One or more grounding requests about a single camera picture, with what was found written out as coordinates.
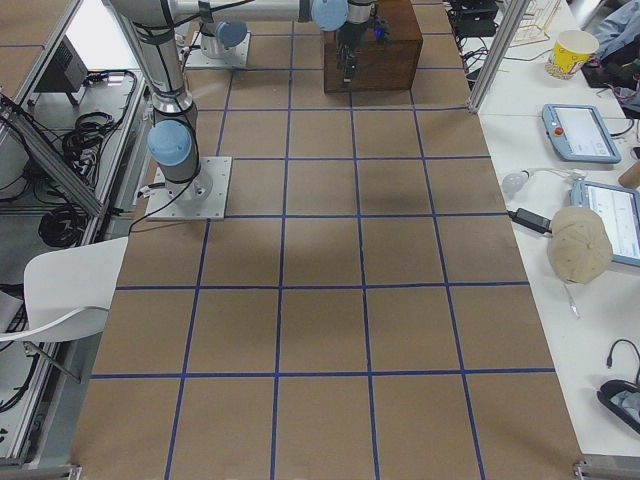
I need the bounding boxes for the white light bulb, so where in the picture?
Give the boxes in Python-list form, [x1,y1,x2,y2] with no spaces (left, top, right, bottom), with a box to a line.
[501,170,532,196]

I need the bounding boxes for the blue teach pendant upper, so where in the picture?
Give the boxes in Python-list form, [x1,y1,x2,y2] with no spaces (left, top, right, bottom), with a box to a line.
[541,104,621,164]

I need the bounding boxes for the dark wooden drawer cabinet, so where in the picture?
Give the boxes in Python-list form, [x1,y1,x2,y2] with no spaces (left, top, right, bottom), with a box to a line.
[321,1,423,93]

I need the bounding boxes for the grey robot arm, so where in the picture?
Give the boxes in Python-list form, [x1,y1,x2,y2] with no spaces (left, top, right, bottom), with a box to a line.
[109,1,380,214]
[200,21,248,59]

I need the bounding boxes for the black power adapter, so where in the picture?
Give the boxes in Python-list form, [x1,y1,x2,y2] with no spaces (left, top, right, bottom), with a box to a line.
[507,208,552,234]

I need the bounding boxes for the beige baseball cap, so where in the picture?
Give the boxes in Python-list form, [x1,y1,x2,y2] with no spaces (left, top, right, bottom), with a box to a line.
[547,206,613,284]

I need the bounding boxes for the blue teach pendant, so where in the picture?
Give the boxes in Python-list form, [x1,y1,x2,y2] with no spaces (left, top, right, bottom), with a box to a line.
[569,180,639,267]
[541,104,621,164]

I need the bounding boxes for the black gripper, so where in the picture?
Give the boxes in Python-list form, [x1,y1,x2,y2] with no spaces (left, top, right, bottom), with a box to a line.
[337,15,390,83]

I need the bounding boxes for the white plastic chair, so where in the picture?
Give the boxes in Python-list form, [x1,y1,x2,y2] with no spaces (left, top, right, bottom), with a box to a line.
[1,237,128,343]

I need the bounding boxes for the yellow popcorn paper cup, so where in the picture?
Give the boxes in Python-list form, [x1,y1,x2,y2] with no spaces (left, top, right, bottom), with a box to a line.
[545,30,599,80]

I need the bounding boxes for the blue teach pendant lower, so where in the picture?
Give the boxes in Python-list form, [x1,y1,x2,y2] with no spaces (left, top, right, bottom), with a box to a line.
[569,180,639,267]

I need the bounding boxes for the coiled black cables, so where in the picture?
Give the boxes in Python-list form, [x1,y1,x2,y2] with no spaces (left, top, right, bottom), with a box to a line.
[37,111,124,248]

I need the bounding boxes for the aluminium frame post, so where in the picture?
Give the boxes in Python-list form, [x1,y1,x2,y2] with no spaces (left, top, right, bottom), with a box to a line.
[468,0,529,113]

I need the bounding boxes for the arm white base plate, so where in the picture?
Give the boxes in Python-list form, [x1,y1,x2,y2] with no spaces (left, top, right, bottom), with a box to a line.
[185,32,251,70]
[145,156,232,221]

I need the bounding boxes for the grey control box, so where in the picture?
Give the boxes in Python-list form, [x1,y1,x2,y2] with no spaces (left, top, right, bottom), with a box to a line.
[34,36,88,106]

